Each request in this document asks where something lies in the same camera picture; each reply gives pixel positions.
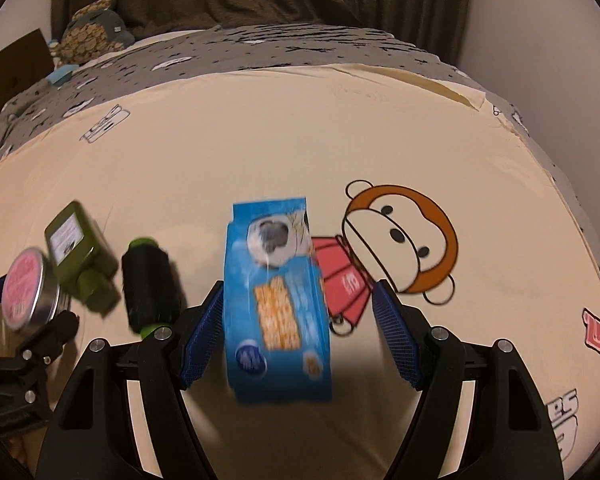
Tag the blue snack box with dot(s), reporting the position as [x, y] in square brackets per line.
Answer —
[275, 300]

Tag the small blue cloth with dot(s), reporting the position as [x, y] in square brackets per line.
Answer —
[60, 75]

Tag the small green bottle barcode label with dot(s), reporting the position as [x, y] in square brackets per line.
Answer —
[80, 255]

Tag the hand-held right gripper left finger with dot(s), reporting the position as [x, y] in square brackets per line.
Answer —
[195, 340]

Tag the dark wooden headboard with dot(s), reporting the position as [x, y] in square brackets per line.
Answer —
[10, 75]

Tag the grey printed duvet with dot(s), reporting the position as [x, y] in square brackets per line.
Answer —
[280, 45]

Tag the black hair roller green ends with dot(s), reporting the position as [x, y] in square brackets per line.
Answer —
[147, 285]

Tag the pink lid round tin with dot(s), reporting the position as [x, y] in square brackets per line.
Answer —
[27, 287]

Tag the brown patterned plush toy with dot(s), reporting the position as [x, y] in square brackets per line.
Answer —
[92, 30]

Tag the cream printed blanket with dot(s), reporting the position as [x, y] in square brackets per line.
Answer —
[230, 135]

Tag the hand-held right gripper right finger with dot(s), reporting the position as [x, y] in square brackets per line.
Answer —
[397, 340]

